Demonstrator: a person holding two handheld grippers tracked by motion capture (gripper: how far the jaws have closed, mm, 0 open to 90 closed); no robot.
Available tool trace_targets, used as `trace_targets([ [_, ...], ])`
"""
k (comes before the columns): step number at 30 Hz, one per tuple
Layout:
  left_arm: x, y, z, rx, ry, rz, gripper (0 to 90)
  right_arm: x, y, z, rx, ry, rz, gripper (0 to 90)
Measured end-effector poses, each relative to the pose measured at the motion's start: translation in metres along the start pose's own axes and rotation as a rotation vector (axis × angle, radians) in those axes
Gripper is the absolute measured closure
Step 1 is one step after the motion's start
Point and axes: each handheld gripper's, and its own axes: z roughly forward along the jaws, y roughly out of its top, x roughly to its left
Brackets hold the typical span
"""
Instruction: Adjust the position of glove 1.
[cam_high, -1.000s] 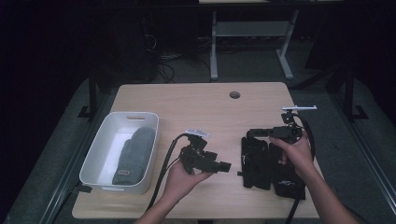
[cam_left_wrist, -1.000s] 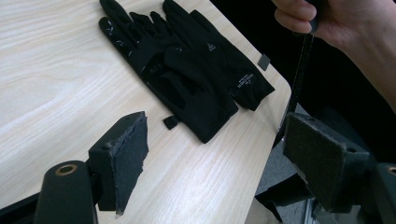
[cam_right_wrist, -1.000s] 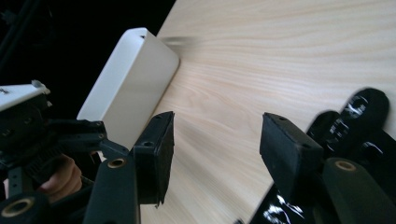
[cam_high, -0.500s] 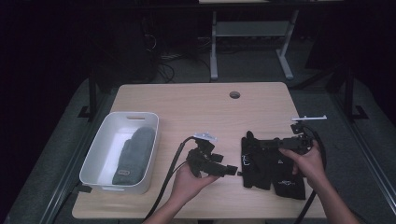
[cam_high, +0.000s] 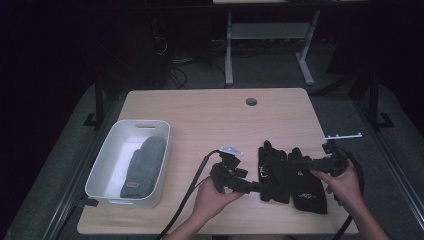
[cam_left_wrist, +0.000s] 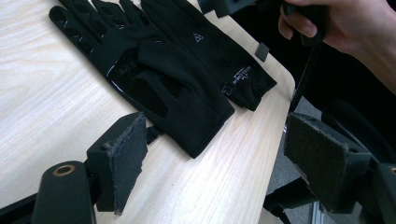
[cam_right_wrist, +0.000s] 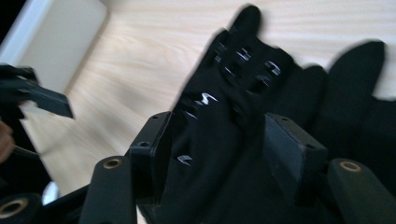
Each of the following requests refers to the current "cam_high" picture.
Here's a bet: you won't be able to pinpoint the white plastic basket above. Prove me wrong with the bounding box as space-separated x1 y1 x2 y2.
84 119 171 209

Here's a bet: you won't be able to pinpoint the black table edge bracket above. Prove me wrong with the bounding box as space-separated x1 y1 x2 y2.
82 195 100 208

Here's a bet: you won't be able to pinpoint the person's left hand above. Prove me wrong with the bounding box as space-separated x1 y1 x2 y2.
192 177 246 228

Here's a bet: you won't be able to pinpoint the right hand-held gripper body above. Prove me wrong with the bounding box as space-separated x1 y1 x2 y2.
320 132 363 178

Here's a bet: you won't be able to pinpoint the loose black floor cables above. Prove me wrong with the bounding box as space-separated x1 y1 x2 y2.
164 55 198 90

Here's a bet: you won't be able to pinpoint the left hand-held gripper black cable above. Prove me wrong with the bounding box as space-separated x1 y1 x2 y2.
154 149 222 240

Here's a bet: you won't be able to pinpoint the grey metal floor rail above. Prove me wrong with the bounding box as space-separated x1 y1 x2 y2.
41 98 121 240
351 98 424 232

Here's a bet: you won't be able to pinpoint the white metal table frame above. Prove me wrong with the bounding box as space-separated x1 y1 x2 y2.
224 9 321 87

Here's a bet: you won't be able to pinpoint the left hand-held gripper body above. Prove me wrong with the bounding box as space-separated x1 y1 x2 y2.
209 145 245 194

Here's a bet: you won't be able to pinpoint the black glove with small logo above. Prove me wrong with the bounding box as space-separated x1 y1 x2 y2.
287 146 329 215

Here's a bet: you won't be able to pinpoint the black glove with white clip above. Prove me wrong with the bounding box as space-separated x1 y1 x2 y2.
258 139 290 204

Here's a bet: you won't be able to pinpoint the person's right hand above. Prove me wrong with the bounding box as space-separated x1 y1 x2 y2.
309 164 363 215

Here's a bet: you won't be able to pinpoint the hand-held gripper black cable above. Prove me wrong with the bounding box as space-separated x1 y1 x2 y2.
154 149 222 240
331 145 367 240

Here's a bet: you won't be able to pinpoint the right hand-held gripper black cable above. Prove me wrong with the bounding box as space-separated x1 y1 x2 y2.
331 145 367 240

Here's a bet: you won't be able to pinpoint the grey mitten with label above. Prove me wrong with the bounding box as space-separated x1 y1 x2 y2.
119 134 168 200

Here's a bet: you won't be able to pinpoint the black metal post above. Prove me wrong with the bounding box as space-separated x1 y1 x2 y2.
83 71 107 130
367 68 395 130

